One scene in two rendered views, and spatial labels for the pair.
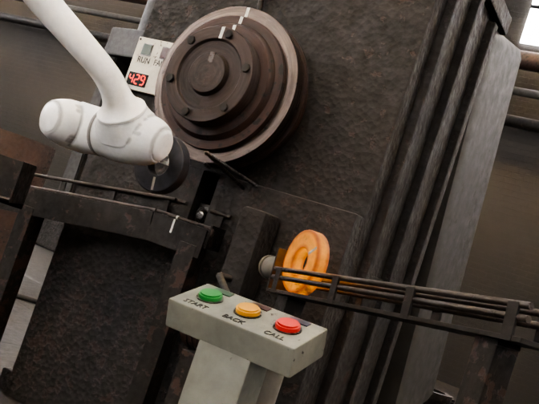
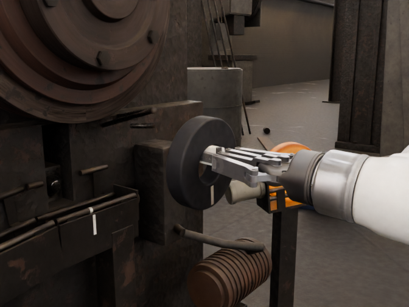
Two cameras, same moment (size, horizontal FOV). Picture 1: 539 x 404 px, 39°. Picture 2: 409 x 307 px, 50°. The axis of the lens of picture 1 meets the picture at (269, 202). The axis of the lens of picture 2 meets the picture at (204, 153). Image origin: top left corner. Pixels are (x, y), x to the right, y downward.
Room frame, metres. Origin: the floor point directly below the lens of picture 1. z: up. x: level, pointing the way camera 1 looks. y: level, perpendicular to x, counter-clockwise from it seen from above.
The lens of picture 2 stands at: (1.85, 0.99, 1.00)
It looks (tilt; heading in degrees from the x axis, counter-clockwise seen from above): 13 degrees down; 279
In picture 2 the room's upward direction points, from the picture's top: straight up
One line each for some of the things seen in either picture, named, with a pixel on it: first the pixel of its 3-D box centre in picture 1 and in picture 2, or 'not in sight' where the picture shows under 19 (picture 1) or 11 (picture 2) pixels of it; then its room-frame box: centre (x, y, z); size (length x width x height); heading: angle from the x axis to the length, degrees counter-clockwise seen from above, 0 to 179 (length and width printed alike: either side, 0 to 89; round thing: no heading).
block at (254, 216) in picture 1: (249, 252); (159, 190); (2.11, 0.01, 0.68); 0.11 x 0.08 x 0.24; 151
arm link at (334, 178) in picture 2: not in sight; (341, 184); (1.76, 0.40, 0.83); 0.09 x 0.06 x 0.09; 61
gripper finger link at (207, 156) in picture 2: not in sight; (209, 159); (1.95, 0.33, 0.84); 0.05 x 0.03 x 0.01; 151
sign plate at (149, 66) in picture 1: (162, 69); not in sight; (2.47, 0.47, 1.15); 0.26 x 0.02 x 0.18; 61
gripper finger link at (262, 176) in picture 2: not in sight; (268, 176); (1.85, 0.39, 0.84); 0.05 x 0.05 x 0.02; 63
